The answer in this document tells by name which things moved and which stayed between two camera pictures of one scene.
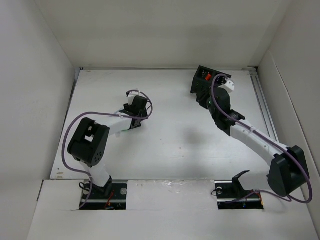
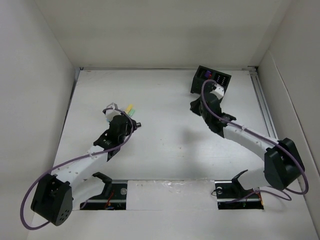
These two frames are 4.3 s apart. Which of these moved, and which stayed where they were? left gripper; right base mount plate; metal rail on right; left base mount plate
Moved: left gripper
Stayed: metal rail on right; right base mount plate; left base mount plate
